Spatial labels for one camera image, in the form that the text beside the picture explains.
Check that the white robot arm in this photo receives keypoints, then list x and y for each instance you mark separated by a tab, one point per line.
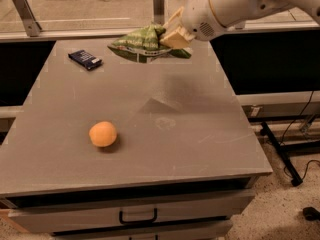
234	11

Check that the grey drawer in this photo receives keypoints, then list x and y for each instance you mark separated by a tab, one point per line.
205	230
171	208

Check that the grey lower drawer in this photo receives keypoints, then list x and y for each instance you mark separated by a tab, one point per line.
205	230

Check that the left metal railing bracket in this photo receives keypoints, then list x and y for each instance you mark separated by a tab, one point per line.
31	26

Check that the grey upper drawer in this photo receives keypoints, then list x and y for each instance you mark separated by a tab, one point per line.
171	208

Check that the middle metal railing bracket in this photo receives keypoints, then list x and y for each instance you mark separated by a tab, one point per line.
158	11

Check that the dark blue snack box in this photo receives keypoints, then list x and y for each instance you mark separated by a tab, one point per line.
85	59

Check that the black metal stand leg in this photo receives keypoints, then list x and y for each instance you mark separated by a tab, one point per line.
265	131

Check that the orange fruit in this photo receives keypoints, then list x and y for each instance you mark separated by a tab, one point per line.
103	134

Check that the green jalapeno chip bag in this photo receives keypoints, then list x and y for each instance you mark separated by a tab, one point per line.
143	46

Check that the black drawer handle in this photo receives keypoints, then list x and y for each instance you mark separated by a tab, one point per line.
138	217

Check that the black object on floor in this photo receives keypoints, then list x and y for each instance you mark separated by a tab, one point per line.
311	214

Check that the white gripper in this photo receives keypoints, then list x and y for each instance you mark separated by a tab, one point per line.
197	16

